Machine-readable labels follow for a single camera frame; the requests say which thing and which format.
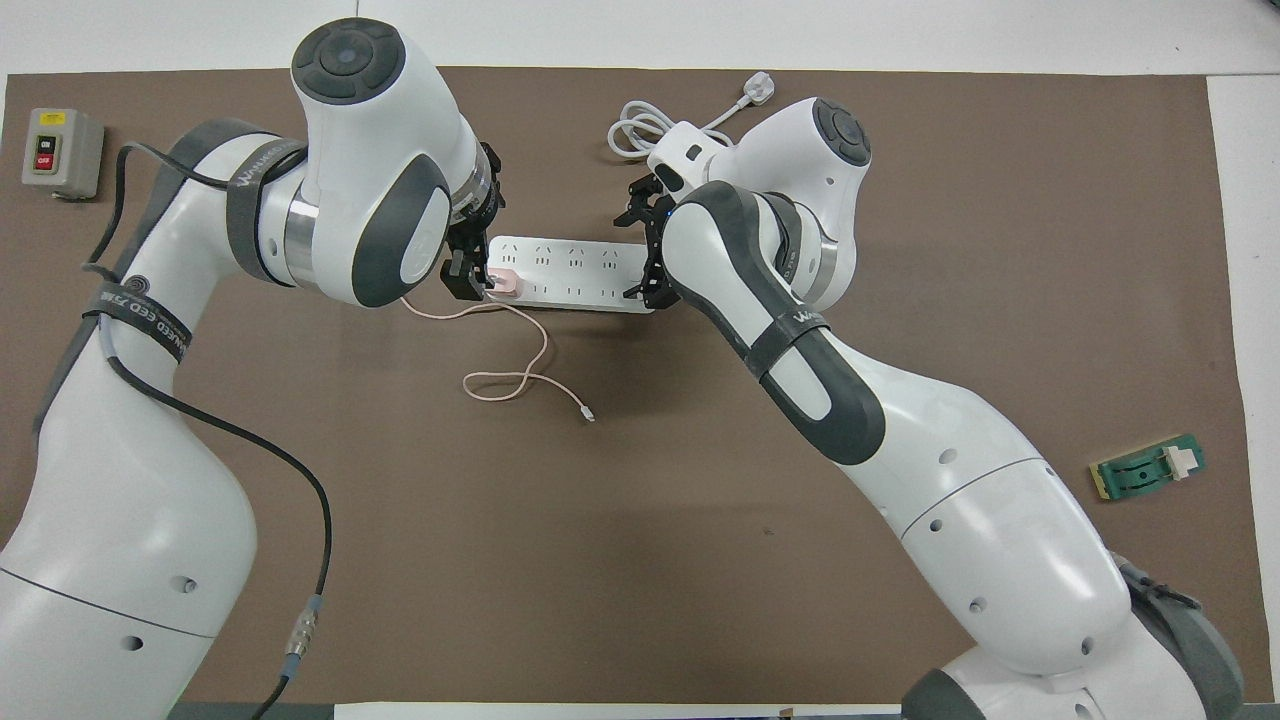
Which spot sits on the brown table mat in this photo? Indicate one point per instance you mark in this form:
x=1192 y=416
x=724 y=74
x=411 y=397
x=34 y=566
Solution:
x=600 y=550

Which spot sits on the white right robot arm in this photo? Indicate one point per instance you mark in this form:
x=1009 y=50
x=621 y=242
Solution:
x=1000 y=530

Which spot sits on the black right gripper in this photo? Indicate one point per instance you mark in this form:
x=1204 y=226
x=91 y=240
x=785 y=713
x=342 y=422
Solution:
x=655 y=245

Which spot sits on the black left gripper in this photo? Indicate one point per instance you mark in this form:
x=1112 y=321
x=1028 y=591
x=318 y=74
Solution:
x=485 y=215

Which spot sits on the green knife switch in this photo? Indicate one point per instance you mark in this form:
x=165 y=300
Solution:
x=1140 y=475

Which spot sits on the grey on-off switch box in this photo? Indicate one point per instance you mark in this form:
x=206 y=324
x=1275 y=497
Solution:
x=60 y=150

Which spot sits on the pink wall charger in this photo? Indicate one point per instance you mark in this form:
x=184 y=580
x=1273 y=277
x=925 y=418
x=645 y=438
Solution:
x=505 y=284

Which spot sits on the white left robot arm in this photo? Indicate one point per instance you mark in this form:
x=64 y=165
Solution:
x=130 y=500

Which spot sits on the white power strip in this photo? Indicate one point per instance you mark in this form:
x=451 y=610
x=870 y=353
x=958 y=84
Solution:
x=575 y=275

